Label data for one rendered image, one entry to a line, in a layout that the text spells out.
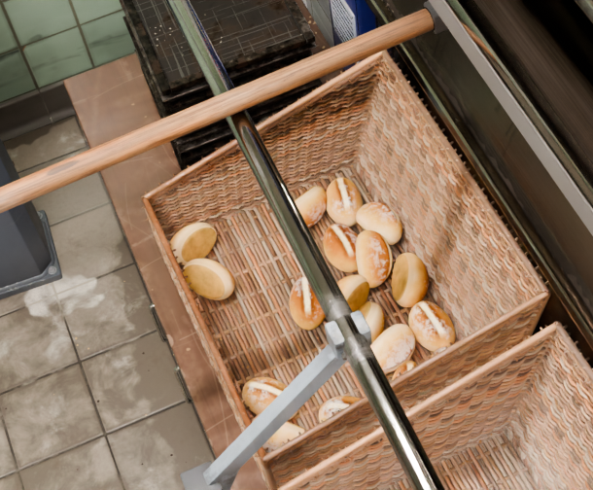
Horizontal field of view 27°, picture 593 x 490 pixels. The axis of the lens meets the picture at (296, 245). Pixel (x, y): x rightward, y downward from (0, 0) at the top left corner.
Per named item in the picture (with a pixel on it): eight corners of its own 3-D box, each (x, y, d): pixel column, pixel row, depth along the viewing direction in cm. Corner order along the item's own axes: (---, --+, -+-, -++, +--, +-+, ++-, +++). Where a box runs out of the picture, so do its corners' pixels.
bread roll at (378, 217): (402, 251, 212) (419, 225, 211) (380, 243, 207) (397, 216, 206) (366, 224, 219) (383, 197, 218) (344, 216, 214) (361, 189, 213)
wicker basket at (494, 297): (394, 144, 228) (387, 40, 205) (548, 383, 197) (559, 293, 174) (153, 244, 221) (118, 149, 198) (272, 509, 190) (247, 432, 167)
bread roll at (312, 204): (271, 220, 219) (291, 244, 218) (277, 213, 212) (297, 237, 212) (313, 187, 221) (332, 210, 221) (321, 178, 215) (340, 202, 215)
